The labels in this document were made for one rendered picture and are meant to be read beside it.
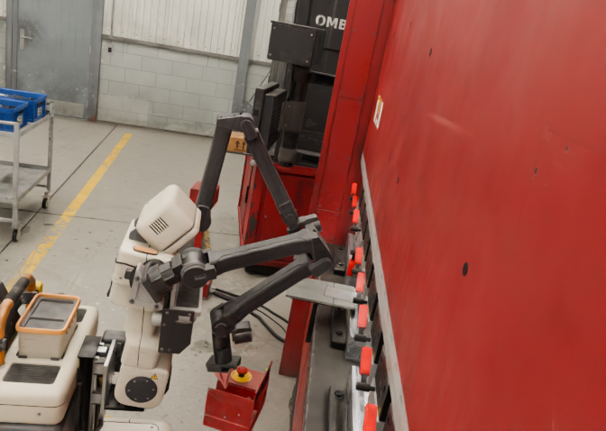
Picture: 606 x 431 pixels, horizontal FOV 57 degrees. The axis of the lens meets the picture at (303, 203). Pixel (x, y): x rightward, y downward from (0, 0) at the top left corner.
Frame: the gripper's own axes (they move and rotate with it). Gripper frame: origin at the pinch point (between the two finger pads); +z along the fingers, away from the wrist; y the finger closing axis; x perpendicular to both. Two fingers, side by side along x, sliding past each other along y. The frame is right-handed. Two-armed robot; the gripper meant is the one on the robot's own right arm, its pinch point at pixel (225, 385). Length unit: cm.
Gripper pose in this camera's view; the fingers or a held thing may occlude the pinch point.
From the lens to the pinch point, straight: 195.7
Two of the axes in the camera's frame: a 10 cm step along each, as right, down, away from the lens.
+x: 2.0, -2.5, 9.5
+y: 9.8, -0.1, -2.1
